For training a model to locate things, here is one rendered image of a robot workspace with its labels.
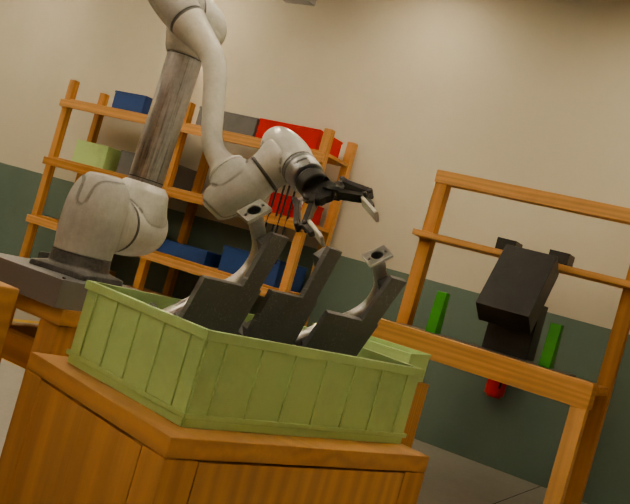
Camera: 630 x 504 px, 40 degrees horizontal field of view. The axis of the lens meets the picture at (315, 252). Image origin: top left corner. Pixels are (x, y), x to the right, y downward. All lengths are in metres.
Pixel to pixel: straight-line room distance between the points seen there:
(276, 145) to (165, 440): 0.93
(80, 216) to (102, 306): 0.56
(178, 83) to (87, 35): 7.38
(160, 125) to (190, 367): 1.10
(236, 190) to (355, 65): 5.78
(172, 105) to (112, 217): 0.39
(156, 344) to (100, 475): 0.24
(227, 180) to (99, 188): 0.35
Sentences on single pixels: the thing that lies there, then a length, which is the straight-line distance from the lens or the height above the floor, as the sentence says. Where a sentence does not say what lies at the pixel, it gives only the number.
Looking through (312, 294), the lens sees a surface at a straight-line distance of 1.78.
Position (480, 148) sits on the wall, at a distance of 7.16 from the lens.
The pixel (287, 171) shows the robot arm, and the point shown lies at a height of 1.31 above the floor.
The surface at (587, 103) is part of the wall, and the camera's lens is 7.05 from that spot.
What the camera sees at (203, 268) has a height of 0.82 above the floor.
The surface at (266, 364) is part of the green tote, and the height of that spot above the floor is 0.92.
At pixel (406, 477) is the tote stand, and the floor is 0.74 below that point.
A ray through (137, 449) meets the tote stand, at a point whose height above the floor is 0.74.
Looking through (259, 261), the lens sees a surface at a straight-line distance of 1.63.
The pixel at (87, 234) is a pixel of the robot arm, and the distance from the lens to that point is 2.26.
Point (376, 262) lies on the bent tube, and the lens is 1.80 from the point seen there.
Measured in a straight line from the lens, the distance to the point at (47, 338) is 2.17.
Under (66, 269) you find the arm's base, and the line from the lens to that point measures 2.26.
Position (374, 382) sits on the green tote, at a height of 0.91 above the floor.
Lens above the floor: 1.12
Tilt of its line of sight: 1 degrees up
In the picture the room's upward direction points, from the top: 16 degrees clockwise
